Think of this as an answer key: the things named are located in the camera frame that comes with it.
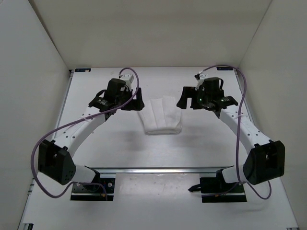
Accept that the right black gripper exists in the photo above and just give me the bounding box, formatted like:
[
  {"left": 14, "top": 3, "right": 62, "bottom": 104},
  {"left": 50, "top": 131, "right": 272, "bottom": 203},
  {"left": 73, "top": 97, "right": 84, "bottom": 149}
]
[{"left": 177, "top": 87, "right": 212, "bottom": 110}]

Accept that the white pleated skirt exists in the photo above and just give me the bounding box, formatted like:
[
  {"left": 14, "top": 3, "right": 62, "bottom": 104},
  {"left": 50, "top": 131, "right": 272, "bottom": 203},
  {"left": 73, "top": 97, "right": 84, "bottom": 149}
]
[{"left": 137, "top": 96, "right": 182, "bottom": 135}]

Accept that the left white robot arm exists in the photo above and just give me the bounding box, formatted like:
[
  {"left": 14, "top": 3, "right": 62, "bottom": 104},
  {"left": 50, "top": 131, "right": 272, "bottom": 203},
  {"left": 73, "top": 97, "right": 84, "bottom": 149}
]
[{"left": 37, "top": 74, "right": 144, "bottom": 191}]

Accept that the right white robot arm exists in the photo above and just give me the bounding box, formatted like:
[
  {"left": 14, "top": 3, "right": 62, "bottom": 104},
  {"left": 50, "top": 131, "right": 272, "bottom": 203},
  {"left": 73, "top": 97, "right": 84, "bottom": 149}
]
[{"left": 177, "top": 77, "right": 285, "bottom": 192}]

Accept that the right blue corner label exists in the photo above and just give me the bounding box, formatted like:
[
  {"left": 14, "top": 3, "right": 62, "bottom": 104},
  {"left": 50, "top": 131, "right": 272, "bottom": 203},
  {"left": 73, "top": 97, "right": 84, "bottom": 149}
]
[{"left": 216, "top": 67, "right": 233, "bottom": 71}]

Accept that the blue corner label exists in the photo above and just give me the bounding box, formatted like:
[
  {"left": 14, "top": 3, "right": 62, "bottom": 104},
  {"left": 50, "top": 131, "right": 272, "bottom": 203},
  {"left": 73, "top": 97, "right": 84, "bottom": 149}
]
[
  {"left": 74, "top": 68, "right": 91, "bottom": 72},
  {"left": 216, "top": 67, "right": 233, "bottom": 71}
]

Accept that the left blue corner label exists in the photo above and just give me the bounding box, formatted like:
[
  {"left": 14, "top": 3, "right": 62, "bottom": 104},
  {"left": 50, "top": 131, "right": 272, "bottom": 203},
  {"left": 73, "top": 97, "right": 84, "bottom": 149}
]
[{"left": 74, "top": 68, "right": 91, "bottom": 72}]

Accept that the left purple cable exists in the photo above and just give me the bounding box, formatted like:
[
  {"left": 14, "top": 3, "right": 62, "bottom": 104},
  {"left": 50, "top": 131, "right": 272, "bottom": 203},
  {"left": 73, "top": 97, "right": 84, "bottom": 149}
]
[{"left": 33, "top": 68, "right": 141, "bottom": 199}]

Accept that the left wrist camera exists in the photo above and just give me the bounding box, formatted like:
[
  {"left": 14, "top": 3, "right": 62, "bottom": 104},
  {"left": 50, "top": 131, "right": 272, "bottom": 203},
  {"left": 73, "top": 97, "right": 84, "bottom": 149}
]
[{"left": 119, "top": 74, "right": 134, "bottom": 89}]

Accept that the aluminium front rail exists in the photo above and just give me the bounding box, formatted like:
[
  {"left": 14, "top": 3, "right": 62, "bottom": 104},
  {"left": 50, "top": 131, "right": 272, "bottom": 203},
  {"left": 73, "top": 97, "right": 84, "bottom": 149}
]
[{"left": 96, "top": 167, "right": 220, "bottom": 174}]

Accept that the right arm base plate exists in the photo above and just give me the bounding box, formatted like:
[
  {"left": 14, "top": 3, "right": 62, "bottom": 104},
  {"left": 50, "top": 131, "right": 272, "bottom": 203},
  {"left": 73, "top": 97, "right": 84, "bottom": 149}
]
[{"left": 188, "top": 170, "right": 247, "bottom": 203}]

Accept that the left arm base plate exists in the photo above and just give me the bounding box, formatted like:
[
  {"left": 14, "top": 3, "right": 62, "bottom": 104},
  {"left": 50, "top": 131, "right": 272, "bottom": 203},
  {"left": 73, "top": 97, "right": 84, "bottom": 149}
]
[{"left": 70, "top": 176, "right": 116, "bottom": 201}]

